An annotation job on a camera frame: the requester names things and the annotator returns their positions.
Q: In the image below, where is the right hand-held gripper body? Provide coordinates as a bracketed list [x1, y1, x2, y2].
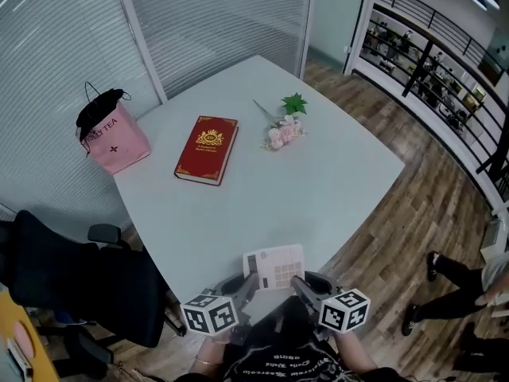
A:
[313, 287, 371, 340]

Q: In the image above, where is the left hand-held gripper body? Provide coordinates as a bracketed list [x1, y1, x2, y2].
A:
[180, 289, 264, 346]

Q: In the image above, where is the white calculator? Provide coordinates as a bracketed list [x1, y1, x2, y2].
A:
[242, 244, 307, 292]

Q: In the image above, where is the person's right forearm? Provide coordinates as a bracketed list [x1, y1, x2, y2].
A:
[336, 330, 379, 373]

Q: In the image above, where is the person's left forearm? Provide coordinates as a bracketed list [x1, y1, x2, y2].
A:
[188, 330, 239, 380]

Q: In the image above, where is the black printed shirt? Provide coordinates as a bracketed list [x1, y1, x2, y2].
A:
[174, 294, 410, 382]

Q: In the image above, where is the white table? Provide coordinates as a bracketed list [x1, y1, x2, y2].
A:
[113, 55, 406, 322]

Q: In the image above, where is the black office chair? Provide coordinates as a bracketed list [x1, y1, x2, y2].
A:
[0, 209, 188, 368]

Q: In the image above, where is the red hardcover book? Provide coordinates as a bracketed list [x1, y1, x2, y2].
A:
[173, 115, 239, 187]

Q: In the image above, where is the pink artificial flower bunch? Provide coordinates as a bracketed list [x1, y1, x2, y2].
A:
[253, 92, 309, 153]

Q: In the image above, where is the white box unit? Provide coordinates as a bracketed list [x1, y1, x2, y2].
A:
[479, 219, 509, 262]

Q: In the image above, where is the pink paper bag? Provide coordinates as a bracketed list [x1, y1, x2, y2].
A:
[79, 101, 151, 176]

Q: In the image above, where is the pink round pad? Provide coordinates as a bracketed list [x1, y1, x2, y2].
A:
[11, 320, 35, 357]

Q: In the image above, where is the yellow round table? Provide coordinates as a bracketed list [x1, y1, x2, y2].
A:
[0, 288, 60, 382]

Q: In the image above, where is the small white device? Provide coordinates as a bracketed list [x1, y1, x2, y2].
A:
[6, 338, 33, 378]

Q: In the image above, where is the cluttered display shelf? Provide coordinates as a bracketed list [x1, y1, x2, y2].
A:
[359, 14, 509, 166]

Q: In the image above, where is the black metal railing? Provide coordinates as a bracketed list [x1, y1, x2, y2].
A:
[359, 0, 509, 202]

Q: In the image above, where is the black drawstring cloth pouch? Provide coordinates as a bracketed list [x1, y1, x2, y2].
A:
[75, 81, 132, 142]

